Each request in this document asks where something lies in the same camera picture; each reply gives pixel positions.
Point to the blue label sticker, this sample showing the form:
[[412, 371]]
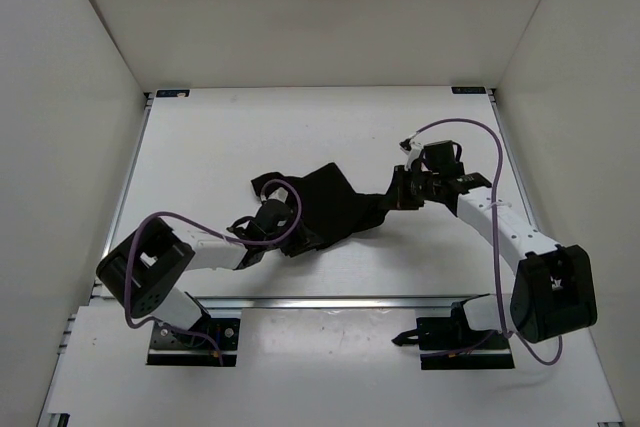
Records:
[[468, 90], [172, 93]]

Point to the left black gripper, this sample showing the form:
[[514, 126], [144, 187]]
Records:
[[302, 242]]

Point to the aluminium rail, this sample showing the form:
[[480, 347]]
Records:
[[330, 303]]

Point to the black skirt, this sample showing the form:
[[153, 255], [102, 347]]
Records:
[[331, 209]]

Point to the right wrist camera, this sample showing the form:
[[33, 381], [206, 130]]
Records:
[[412, 149]]

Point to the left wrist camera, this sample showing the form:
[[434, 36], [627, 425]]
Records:
[[280, 194]]

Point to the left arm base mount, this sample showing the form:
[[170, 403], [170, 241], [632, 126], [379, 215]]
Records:
[[170, 349]]

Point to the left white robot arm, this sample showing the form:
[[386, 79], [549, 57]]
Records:
[[143, 270]]

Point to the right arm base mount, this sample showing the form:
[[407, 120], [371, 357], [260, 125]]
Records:
[[447, 343]]

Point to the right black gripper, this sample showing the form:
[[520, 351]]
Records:
[[397, 192]]

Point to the left blue label sticker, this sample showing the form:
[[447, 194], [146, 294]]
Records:
[[172, 93]]

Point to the right blue label sticker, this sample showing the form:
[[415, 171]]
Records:
[[468, 90]]

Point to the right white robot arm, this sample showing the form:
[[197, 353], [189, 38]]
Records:
[[553, 292]]

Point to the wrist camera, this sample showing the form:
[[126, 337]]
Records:
[[280, 194], [412, 149]]

